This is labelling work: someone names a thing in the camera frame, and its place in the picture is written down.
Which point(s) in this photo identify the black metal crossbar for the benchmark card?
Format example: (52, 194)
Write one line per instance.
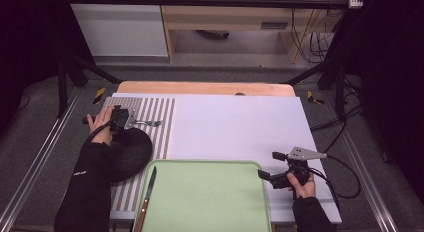
(200, 1)

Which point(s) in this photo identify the light wooden desk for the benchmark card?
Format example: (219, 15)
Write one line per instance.
(226, 20)

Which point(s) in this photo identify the green tray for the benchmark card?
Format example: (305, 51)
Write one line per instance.
(206, 198)

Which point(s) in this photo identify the white cabinet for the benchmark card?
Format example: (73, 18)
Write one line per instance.
(120, 28)

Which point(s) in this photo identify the aluminium floor rail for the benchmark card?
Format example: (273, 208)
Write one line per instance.
(370, 188)
(33, 162)

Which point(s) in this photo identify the person's left hand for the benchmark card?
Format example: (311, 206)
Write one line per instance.
(101, 120)

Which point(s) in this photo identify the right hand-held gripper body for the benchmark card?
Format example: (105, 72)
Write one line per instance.
(305, 154)

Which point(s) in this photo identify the dark curtain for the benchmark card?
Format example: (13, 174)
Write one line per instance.
(393, 75)
(30, 42)

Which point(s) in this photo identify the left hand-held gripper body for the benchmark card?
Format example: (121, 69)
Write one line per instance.
(120, 120)

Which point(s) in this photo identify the striped placemat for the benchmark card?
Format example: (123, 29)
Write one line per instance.
(160, 105)

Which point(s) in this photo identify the black textured plate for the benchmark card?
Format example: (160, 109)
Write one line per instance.
(133, 152)

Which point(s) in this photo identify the black metal stand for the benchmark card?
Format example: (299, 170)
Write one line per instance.
(340, 92)
(62, 88)

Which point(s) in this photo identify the person's right hand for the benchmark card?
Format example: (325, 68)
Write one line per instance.
(305, 190)

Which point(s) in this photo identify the white socket box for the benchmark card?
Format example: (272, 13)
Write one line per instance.
(355, 2)

